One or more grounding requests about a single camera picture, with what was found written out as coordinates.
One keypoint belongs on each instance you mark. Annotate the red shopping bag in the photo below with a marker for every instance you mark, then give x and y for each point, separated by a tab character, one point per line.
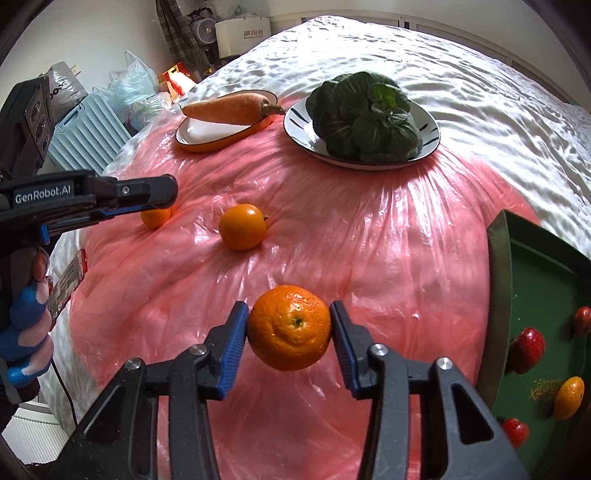
178	83

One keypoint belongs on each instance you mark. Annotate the carrot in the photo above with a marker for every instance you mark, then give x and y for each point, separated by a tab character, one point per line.
221	110

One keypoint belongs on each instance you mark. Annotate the light blue ribbed suitcase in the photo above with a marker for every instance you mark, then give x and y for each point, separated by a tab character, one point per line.
92	134

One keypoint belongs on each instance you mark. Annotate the orange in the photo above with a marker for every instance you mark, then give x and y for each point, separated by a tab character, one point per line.
290	323
569	398
242	226
156	220

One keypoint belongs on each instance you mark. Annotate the person's left hand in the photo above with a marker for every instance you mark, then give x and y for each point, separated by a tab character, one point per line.
27	337

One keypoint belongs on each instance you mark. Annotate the silver plastic bag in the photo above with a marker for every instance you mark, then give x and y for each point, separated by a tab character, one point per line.
64	87

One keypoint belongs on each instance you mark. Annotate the pink plastic sheet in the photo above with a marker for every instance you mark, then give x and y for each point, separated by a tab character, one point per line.
369	240

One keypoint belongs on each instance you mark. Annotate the dark green leafy vegetable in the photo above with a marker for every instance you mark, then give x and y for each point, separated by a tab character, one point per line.
364	120

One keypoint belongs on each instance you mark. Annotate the white plastic bag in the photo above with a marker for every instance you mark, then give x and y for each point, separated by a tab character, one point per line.
147	110

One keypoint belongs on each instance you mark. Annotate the clear bluish plastic bag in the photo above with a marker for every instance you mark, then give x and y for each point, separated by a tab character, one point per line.
134	78

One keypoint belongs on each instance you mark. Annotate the orange oval plate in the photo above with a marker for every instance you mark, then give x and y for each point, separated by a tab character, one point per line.
207	138

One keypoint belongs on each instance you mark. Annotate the white plate with dark rim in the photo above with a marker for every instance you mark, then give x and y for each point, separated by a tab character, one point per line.
300	129

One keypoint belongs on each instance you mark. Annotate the red apple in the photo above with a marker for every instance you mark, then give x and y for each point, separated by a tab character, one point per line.
526	350
515	433
583	321

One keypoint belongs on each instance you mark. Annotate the small grey fan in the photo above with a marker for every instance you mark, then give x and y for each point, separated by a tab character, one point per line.
203	30

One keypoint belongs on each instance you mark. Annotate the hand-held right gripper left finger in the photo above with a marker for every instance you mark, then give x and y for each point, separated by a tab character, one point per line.
233	344

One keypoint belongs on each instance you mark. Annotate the green tray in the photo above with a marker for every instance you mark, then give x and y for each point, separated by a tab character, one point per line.
535	286

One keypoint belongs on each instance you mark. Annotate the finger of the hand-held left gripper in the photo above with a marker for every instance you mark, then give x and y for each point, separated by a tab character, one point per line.
138	191
124	211

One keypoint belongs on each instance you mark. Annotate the white paper bag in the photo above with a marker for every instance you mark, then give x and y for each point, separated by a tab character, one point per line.
242	37

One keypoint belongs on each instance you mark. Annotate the plaid scarf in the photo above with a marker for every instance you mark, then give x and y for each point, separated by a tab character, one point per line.
180	37

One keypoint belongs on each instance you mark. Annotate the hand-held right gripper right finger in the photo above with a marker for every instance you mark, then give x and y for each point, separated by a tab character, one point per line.
344	346

